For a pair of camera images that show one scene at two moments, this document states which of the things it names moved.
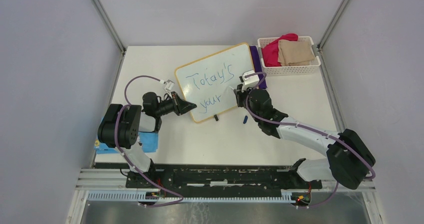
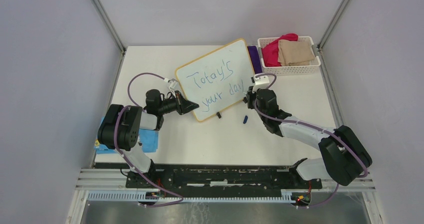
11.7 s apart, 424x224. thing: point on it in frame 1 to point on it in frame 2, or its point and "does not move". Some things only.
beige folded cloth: [292, 53] does not move
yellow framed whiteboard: [209, 83] does not move
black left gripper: [180, 106] does not move
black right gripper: [240, 94] to [250, 95]
